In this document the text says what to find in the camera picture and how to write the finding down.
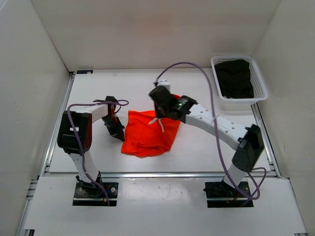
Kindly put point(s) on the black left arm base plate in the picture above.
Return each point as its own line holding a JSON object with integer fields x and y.
{"x": 95, "y": 196}

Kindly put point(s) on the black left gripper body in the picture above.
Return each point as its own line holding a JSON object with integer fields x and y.
{"x": 112, "y": 122}

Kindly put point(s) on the aluminium table edge rail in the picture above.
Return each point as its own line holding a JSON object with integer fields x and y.
{"x": 194, "y": 151}

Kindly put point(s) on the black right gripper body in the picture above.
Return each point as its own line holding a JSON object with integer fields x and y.
{"x": 160, "y": 112}

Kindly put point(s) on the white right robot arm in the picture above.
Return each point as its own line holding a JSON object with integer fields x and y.
{"x": 246, "y": 141}

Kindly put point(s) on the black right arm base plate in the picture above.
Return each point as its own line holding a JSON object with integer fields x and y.
{"x": 221, "y": 195}

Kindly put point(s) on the black corner label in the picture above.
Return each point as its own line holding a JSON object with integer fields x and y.
{"x": 84, "y": 72}

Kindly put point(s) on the white plastic basket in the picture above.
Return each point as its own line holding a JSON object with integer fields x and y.
{"x": 257, "y": 81}

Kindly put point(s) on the orange shorts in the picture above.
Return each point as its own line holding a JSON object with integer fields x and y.
{"x": 147, "y": 136}

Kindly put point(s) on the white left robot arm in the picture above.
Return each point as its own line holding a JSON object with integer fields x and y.
{"x": 75, "y": 138}

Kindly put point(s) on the black folded shorts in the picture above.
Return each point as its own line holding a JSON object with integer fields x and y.
{"x": 234, "y": 78}

